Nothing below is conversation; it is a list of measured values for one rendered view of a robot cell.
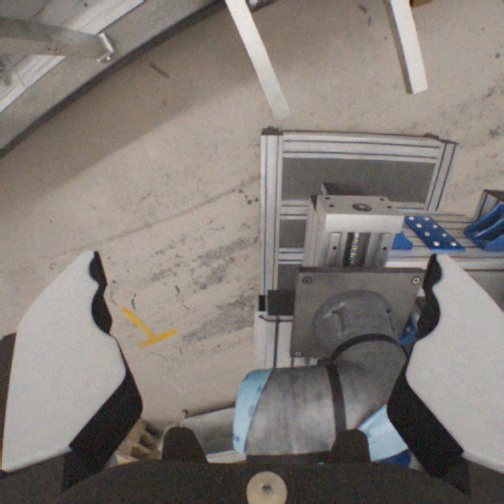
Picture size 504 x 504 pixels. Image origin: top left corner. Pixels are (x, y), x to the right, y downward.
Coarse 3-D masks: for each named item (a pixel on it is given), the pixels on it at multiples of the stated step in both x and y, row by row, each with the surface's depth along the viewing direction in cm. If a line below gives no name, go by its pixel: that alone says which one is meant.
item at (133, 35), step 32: (160, 0) 52; (192, 0) 52; (224, 0) 53; (128, 32) 55; (160, 32) 55; (64, 64) 58; (96, 64) 58; (128, 64) 64; (32, 96) 62; (64, 96) 62; (0, 128) 66; (32, 128) 68
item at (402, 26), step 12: (384, 0) 41; (396, 0) 39; (396, 12) 40; (408, 12) 40; (396, 24) 41; (408, 24) 41; (396, 36) 43; (408, 36) 42; (396, 48) 45; (408, 48) 43; (408, 60) 44; (420, 60) 44; (408, 72) 45; (420, 72) 45; (408, 84) 47; (420, 84) 46
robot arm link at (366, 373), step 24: (336, 360) 43; (360, 360) 39; (384, 360) 38; (336, 384) 36; (360, 384) 35; (384, 384) 35; (336, 408) 34; (360, 408) 34; (384, 408) 32; (336, 432) 34; (384, 432) 31; (384, 456) 35
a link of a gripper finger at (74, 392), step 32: (96, 256) 10; (64, 288) 8; (96, 288) 8; (32, 320) 7; (64, 320) 7; (96, 320) 8; (32, 352) 6; (64, 352) 6; (96, 352) 6; (32, 384) 5; (64, 384) 6; (96, 384) 6; (128, 384) 6; (32, 416) 5; (64, 416) 5; (96, 416) 5; (128, 416) 6; (32, 448) 4; (64, 448) 5; (96, 448) 5
